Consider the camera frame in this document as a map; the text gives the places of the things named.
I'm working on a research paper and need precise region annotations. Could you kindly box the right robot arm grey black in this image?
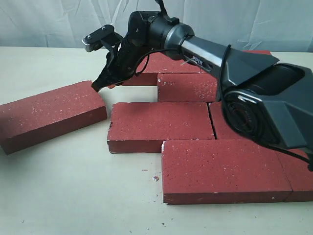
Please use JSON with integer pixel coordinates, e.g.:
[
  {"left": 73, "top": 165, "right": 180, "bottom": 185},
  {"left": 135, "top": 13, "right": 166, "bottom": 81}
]
[{"left": 92, "top": 10, "right": 313, "bottom": 155}]

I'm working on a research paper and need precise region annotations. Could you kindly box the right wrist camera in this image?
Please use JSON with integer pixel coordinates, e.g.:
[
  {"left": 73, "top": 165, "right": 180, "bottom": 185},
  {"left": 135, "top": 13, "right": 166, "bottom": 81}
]
[{"left": 82, "top": 24, "right": 123, "bottom": 52}]

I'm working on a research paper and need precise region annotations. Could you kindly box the red brick diagonal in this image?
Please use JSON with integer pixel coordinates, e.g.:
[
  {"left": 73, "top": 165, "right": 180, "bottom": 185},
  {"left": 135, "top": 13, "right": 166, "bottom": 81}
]
[{"left": 107, "top": 102, "right": 214, "bottom": 153}]

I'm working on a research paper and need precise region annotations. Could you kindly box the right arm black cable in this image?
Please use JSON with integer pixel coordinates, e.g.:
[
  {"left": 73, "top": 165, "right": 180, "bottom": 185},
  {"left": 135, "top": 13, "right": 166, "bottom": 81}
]
[{"left": 133, "top": 0, "right": 313, "bottom": 172}]

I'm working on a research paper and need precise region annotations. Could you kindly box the red brick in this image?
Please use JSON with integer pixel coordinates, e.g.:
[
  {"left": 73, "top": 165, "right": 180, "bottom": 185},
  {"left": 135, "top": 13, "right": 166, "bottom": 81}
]
[
  {"left": 242, "top": 50, "right": 271, "bottom": 57},
  {"left": 161, "top": 140, "right": 292, "bottom": 205},
  {"left": 208, "top": 102, "right": 245, "bottom": 140},
  {"left": 277, "top": 152, "right": 313, "bottom": 202},
  {"left": 157, "top": 73, "right": 217, "bottom": 102},
  {"left": 122, "top": 53, "right": 201, "bottom": 86}
]

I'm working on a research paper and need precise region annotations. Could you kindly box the grey backdrop cloth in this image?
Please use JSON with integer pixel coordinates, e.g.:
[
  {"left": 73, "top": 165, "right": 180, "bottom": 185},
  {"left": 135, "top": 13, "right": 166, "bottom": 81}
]
[{"left": 0, "top": 0, "right": 313, "bottom": 52}]

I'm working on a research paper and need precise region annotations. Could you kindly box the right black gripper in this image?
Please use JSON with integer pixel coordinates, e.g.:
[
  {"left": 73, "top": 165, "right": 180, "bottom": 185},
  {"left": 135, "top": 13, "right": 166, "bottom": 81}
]
[{"left": 91, "top": 37, "right": 149, "bottom": 92}]

